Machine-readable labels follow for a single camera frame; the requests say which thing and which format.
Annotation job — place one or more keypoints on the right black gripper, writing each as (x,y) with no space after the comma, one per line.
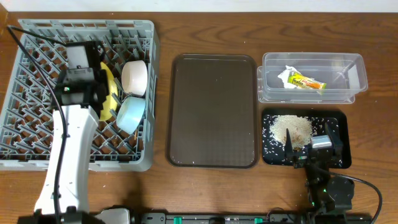
(306,156)

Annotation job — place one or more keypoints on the clear plastic container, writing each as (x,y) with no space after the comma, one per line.
(344,75)

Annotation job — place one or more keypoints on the white tissue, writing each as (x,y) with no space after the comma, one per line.
(284,76)

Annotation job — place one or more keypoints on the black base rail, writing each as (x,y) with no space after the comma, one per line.
(276,215)

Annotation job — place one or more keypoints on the light blue bowl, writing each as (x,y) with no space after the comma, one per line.
(130,114)

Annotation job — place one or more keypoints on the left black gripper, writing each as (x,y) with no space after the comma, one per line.
(101,59)

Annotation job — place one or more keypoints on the grey plastic dish rack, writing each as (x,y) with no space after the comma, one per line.
(26,115)

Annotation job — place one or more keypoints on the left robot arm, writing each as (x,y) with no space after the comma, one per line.
(64,196)

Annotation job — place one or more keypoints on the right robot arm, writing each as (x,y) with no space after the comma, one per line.
(329,194)

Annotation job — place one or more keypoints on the yellow round plate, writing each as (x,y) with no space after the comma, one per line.
(110,103)

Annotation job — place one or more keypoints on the black rectangular tray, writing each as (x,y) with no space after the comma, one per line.
(273,150)

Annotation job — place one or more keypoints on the green snack wrapper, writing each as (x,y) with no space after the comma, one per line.
(301,81)

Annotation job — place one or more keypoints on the dark brown serving tray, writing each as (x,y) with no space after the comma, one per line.
(213,112)

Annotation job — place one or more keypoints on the pink white bowl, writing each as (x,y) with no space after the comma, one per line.
(134,77)

